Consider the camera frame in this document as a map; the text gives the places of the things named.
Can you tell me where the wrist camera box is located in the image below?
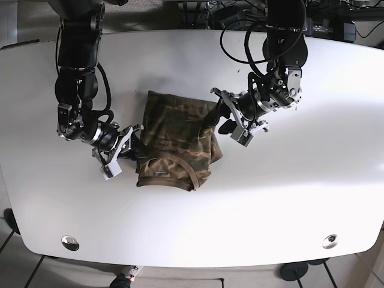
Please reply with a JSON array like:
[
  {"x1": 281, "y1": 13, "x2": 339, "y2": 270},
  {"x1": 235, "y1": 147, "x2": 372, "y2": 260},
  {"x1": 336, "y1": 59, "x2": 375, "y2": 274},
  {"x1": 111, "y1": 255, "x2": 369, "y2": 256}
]
[
  {"x1": 100, "y1": 161, "x2": 122, "y2": 181},
  {"x1": 230, "y1": 127, "x2": 254, "y2": 147}
]

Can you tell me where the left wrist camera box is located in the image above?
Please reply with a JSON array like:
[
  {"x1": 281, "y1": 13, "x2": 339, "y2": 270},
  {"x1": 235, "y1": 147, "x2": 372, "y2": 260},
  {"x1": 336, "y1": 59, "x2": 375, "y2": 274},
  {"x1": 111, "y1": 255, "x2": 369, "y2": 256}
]
[{"x1": 230, "y1": 127, "x2": 254, "y2": 147}]

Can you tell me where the grey sneaker shoe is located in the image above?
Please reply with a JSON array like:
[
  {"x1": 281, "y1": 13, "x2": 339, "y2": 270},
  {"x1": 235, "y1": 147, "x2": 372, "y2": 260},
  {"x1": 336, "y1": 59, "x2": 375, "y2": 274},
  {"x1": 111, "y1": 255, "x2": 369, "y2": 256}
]
[{"x1": 109, "y1": 265, "x2": 143, "y2": 288}]

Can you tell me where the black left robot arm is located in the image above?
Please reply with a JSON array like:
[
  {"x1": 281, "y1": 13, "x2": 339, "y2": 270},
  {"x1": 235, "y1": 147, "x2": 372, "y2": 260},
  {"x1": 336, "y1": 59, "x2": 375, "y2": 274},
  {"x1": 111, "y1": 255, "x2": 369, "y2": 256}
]
[{"x1": 205, "y1": 1, "x2": 308, "y2": 147}]

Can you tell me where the right table grommet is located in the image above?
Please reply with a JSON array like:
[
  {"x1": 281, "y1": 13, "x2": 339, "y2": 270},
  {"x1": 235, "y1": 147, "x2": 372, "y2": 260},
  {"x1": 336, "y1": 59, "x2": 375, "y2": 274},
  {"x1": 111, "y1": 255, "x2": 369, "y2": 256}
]
[{"x1": 322, "y1": 234, "x2": 339, "y2": 250}]

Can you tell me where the left table grommet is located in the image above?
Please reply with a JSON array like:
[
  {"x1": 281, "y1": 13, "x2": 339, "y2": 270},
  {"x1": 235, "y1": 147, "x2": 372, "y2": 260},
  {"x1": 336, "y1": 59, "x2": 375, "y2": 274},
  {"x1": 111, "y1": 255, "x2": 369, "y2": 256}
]
[{"x1": 61, "y1": 235, "x2": 80, "y2": 251}]

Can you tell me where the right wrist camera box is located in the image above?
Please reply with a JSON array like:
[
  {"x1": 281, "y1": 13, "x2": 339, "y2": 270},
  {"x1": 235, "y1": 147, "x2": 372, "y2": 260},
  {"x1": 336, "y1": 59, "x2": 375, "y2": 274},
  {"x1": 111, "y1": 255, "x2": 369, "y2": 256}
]
[{"x1": 100, "y1": 161, "x2": 122, "y2": 181}]

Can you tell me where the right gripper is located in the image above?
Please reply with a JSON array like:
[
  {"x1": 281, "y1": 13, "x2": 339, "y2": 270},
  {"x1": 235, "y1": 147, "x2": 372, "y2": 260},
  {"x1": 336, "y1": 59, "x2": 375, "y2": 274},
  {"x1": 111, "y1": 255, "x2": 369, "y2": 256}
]
[{"x1": 92, "y1": 124, "x2": 149, "y2": 167}]

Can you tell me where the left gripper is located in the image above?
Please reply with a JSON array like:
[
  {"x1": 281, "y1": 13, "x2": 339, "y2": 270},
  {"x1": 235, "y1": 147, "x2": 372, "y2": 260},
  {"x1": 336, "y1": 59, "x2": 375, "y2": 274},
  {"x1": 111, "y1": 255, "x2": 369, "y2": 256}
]
[{"x1": 204, "y1": 88, "x2": 269, "y2": 135}]

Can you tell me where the black round stand base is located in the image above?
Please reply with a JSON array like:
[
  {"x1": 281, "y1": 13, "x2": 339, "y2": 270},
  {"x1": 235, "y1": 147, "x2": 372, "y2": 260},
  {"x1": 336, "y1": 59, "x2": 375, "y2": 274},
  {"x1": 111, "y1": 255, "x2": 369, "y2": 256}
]
[{"x1": 279, "y1": 262, "x2": 308, "y2": 281}]

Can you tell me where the camouflage T-shirt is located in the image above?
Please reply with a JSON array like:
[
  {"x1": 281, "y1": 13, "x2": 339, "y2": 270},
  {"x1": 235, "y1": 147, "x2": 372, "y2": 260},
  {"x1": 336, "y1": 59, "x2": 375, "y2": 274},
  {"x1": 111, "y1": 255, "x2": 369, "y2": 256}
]
[{"x1": 136, "y1": 91, "x2": 223, "y2": 191}]

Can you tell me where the table grommet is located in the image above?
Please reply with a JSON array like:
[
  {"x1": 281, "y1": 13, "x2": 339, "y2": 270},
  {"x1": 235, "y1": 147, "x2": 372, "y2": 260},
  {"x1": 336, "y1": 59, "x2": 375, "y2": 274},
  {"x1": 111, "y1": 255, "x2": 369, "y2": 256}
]
[
  {"x1": 61, "y1": 235, "x2": 80, "y2": 251},
  {"x1": 322, "y1": 234, "x2": 339, "y2": 250}
]

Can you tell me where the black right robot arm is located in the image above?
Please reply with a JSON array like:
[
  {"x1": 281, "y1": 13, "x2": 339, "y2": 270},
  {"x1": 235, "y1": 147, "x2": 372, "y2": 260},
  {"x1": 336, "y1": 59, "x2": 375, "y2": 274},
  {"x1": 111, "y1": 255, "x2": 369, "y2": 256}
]
[{"x1": 48, "y1": 1, "x2": 148, "y2": 180}]

